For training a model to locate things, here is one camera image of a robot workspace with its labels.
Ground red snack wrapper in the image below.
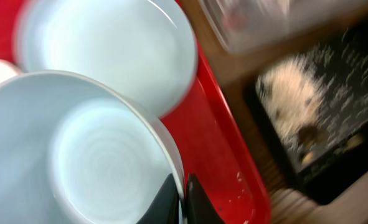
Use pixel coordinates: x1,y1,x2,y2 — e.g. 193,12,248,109
222,7,247,30

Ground red plastic tray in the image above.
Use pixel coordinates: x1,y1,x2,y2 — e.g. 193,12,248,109
0,1,270,223

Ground clear plastic bin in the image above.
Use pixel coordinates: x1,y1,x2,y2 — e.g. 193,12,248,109
199,0,368,54

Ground small light blue bowl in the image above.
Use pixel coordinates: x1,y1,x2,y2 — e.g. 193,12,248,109
0,71,184,223

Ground black tray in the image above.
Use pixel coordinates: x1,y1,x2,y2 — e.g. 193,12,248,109
242,19,368,205

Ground large light blue plate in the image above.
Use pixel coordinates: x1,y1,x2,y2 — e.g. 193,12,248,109
14,0,198,117

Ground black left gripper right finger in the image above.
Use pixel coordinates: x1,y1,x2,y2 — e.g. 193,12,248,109
186,174,224,224

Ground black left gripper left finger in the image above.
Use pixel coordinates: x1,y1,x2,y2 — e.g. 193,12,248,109
137,174,179,224

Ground food scraps with rice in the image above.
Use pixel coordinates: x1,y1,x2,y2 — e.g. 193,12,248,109
255,27,368,169

